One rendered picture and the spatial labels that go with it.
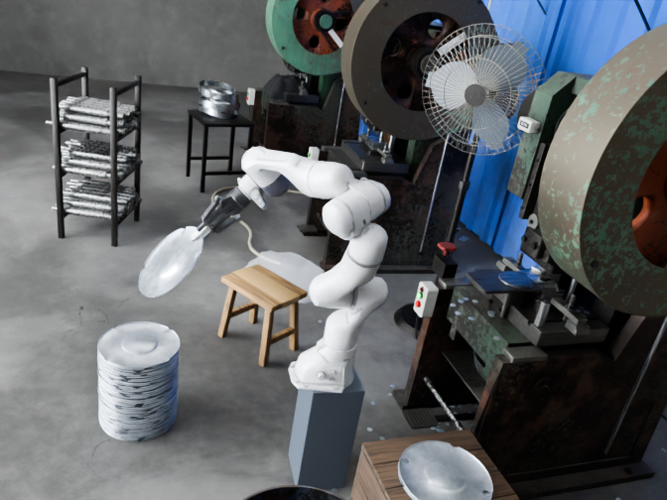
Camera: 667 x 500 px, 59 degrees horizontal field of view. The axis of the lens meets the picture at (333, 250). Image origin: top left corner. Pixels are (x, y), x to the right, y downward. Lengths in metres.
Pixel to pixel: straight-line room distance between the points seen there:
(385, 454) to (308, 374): 0.35
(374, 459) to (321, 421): 0.24
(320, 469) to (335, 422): 0.22
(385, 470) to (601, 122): 1.16
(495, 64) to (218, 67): 5.97
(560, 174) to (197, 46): 7.01
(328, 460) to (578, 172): 1.29
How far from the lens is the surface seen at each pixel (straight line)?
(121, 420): 2.39
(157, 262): 2.18
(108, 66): 8.31
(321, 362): 1.98
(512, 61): 2.79
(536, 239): 2.19
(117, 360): 2.27
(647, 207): 1.89
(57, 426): 2.55
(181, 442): 2.44
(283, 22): 4.76
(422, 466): 1.97
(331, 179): 1.68
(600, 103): 1.64
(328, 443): 2.16
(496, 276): 2.25
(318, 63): 4.89
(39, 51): 8.34
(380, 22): 3.14
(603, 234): 1.69
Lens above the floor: 1.70
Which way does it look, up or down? 25 degrees down
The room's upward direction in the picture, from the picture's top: 10 degrees clockwise
